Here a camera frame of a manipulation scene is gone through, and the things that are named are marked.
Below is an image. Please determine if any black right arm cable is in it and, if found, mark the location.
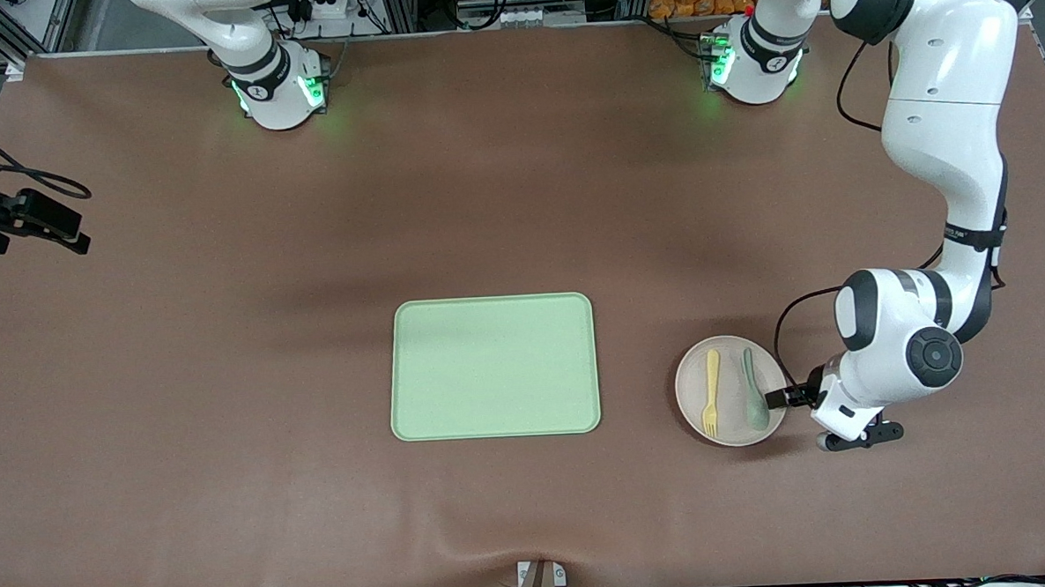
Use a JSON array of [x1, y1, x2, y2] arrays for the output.
[[0, 100, 93, 204]]

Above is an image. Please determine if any white terminal block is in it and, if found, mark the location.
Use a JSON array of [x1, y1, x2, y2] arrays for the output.
[[491, 5, 567, 27]]

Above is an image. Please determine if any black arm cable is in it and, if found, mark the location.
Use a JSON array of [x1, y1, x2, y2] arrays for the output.
[[0, 100, 93, 204], [760, 34, 1012, 391]]

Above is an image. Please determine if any pale green plastic spoon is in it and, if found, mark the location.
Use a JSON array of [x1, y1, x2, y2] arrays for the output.
[[740, 346, 772, 433]]

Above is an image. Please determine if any beige round plate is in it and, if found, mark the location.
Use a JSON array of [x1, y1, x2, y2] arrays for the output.
[[672, 332, 792, 450]]

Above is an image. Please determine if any yellow plastic fork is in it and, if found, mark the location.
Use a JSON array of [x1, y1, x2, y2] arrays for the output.
[[700, 348, 724, 439]]

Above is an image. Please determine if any brown table mat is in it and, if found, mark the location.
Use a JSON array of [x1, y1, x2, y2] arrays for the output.
[[0, 6, 1045, 587]]

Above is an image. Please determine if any light green rectangular tray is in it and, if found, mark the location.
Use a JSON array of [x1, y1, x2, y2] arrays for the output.
[[385, 291, 602, 443]]

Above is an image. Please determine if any white power strip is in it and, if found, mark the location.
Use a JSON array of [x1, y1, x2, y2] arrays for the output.
[[293, 0, 350, 22]]

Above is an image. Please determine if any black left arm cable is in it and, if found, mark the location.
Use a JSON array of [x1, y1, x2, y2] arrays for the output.
[[760, 34, 1012, 391]]

